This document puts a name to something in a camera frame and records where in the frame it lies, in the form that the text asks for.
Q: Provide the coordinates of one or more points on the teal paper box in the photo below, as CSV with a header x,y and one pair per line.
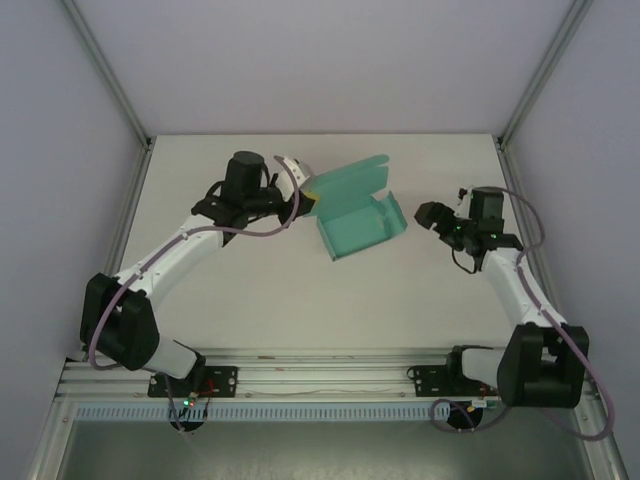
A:
x,y
355,225

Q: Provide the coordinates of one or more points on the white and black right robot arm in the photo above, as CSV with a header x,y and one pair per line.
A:
x,y
520,290

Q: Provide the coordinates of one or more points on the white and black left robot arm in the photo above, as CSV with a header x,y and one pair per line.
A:
x,y
165,255

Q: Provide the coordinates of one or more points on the small white green connector board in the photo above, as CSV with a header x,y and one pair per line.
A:
x,y
482,403

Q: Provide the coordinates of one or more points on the small circuit board with LEDs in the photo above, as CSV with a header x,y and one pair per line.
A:
x,y
189,400

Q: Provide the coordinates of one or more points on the grey metal sheet panel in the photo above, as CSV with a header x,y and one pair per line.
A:
x,y
325,450

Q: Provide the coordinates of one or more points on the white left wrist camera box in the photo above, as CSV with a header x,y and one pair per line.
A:
x,y
297,172

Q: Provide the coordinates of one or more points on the aluminium table side rail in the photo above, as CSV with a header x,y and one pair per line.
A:
x,y
127,200
523,200

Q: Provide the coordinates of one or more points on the aluminium frame post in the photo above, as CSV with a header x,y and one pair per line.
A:
x,y
107,70
545,70

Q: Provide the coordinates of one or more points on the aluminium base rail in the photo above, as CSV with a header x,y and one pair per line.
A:
x,y
325,372

